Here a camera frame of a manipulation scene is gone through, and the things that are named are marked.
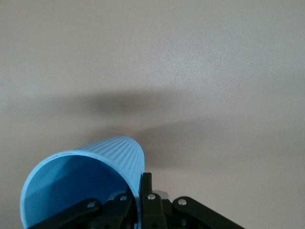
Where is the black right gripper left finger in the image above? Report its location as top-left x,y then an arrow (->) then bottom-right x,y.
26,190 -> 139,229

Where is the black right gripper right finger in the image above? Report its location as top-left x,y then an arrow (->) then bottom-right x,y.
139,171 -> 244,229

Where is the blue ribbed plastic cup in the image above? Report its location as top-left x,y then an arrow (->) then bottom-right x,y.
19,135 -> 146,229

